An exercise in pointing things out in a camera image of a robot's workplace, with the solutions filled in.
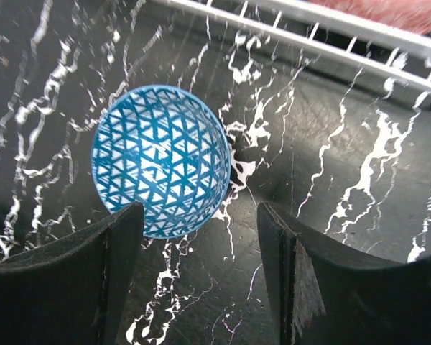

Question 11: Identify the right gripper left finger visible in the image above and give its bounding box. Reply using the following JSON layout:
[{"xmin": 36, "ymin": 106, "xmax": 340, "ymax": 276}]
[{"xmin": 0, "ymin": 202, "xmax": 144, "ymax": 344}]

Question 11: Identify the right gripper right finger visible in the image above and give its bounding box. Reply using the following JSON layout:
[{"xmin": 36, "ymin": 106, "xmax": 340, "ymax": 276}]
[{"xmin": 256, "ymin": 203, "xmax": 431, "ymax": 344}]

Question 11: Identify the red dotted pink bowl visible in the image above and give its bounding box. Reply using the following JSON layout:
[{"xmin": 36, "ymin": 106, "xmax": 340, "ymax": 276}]
[{"xmin": 312, "ymin": 0, "xmax": 431, "ymax": 34}]

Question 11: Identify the white wire dish rack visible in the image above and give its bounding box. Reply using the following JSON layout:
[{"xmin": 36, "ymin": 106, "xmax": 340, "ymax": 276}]
[{"xmin": 154, "ymin": 0, "xmax": 431, "ymax": 112}]

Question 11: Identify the red lattice blue-inside bowl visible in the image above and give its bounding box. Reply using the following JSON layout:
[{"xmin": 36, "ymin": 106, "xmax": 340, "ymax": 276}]
[{"xmin": 91, "ymin": 85, "xmax": 231, "ymax": 239}]

